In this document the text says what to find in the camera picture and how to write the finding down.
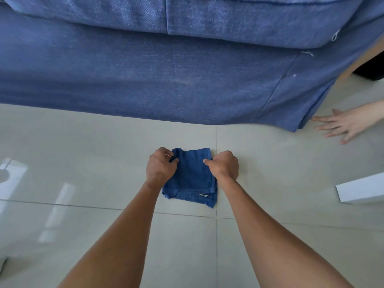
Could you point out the person's right hand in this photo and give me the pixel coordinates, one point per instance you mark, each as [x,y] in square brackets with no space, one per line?
[224,167]

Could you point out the person's left hand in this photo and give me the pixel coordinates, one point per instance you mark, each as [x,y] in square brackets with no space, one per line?
[159,169]

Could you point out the person's right thumb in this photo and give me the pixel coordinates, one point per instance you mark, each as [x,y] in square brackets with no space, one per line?
[207,161]

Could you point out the person's left thumb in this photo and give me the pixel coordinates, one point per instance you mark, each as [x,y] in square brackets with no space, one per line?
[174,161]

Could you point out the blue denim cloth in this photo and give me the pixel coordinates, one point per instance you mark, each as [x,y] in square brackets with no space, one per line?
[192,179]

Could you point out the person's right forearm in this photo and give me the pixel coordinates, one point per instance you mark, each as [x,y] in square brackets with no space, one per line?
[270,239]

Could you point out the person's left forearm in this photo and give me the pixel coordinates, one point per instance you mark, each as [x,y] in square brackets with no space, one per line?
[117,239]

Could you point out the another person's forearm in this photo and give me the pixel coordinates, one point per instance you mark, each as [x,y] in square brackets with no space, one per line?
[373,113]

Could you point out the blue fabric sofa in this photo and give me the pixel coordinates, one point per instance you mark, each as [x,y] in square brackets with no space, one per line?
[168,59]

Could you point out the white box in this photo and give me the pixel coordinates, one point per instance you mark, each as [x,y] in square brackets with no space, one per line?
[361,188]

